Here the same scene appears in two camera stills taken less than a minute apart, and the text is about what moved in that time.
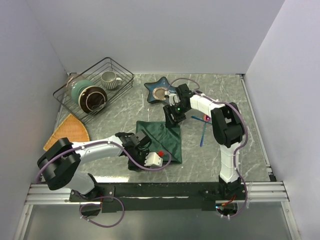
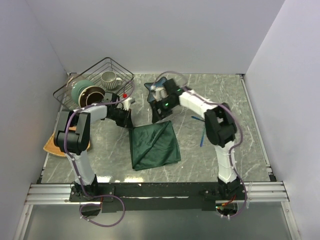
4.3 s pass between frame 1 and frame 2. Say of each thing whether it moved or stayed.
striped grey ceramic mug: stayed
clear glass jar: stayed
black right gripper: moved
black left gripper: moved
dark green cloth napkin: moved
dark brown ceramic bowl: stayed
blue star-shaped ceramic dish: stayed
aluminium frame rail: stayed
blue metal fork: stayed
